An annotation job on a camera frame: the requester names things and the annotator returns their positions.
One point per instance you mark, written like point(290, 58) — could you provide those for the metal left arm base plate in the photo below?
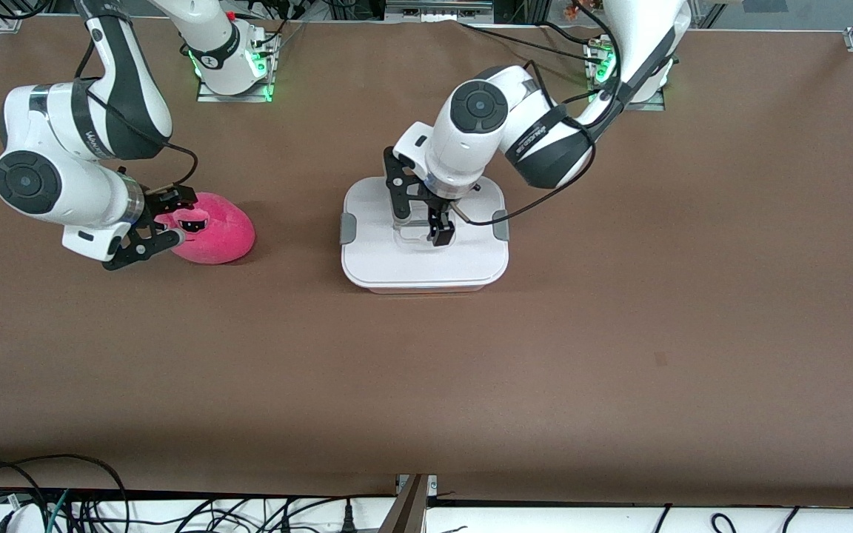
point(656, 105)

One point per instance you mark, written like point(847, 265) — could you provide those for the aluminium profile post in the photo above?
point(408, 511)

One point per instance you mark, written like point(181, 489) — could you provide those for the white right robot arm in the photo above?
point(64, 185)

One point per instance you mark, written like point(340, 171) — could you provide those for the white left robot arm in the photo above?
point(471, 141)

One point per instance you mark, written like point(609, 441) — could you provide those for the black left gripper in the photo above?
point(439, 209)

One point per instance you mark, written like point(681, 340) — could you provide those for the black power plug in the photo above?
point(347, 518)

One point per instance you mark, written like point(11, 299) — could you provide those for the white plastic box lid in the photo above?
point(367, 259)

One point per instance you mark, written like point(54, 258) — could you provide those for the small orange object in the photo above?
point(573, 9)

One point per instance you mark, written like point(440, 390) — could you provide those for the grey lid latch clip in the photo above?
point(348, 228)
point(501, 225)

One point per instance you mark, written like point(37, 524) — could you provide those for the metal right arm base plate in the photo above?
point(208, 92)

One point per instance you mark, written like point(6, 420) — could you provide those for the pink plush toy with eyes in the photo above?
point(223, 237)

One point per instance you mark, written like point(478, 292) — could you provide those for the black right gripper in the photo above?
point(155, 206)

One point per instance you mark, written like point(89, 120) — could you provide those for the small aluminium corner bracket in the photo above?
point(10, 24)

